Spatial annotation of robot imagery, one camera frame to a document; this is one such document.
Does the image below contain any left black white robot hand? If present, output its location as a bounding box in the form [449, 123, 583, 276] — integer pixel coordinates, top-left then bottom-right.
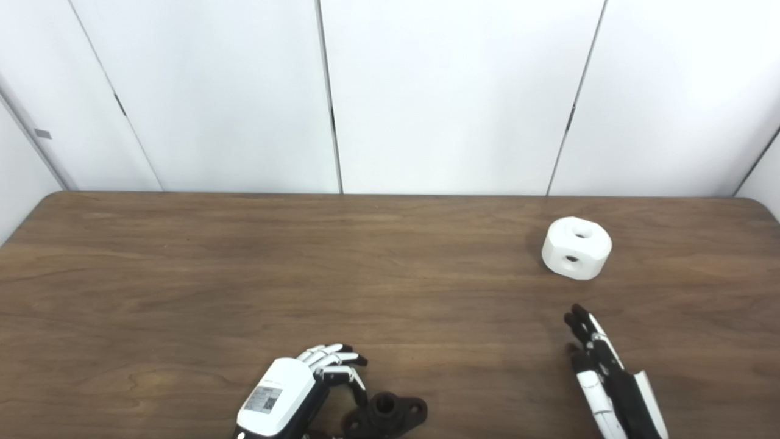
[233, 343, 369, 439]

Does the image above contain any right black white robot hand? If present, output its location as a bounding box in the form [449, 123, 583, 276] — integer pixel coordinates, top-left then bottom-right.
[564, 304, 671, 439]

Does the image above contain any black flanged holder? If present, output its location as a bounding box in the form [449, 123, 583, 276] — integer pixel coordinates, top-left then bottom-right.
[342, 392, 428, 439]

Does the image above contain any round white piece with holes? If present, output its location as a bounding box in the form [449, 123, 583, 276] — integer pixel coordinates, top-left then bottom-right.
[541, 216, 613, 281]

